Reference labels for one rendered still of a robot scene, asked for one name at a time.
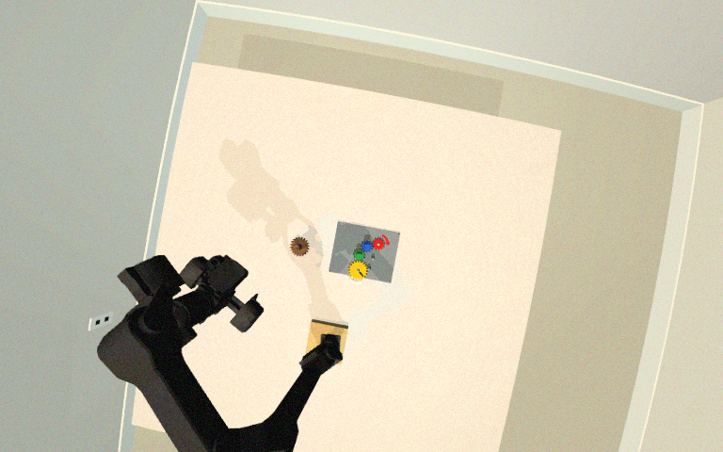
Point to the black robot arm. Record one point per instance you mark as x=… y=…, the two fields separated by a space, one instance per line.
x=145 y=349

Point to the brown toothed gear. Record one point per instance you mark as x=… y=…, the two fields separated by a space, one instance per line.
x=299 y=246

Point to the yellow gear with black stripe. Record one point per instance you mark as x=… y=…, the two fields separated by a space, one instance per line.
x=353 y=270

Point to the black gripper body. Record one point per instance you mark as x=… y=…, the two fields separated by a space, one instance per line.
x=246 y=314

